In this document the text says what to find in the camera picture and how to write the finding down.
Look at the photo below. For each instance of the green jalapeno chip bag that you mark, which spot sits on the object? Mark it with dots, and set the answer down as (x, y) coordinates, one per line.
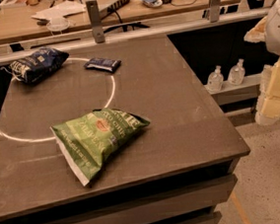
(86, 142)

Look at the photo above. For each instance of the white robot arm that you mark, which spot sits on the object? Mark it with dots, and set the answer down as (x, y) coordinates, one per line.
(268, 30)

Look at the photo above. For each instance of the blue chip bag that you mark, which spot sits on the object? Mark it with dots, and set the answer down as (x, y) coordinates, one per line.
(36, 67)

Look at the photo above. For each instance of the clear sanitizer bottle left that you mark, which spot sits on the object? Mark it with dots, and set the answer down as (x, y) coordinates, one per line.
(215, 80)

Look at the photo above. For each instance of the blue white mask on desk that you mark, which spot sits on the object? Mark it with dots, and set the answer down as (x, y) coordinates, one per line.
(152, 3)

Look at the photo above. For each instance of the small dark blue snack packet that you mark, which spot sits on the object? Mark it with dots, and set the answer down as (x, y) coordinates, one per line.
(109, 65)

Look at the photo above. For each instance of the grey power strip box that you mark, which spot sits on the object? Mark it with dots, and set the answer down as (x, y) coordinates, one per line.
(110, 7)

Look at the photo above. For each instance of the white papers on desk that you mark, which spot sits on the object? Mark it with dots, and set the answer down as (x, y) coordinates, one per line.
(64, 9)

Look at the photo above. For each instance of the grey metal post left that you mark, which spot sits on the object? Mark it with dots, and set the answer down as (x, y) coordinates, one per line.
(95, 21)

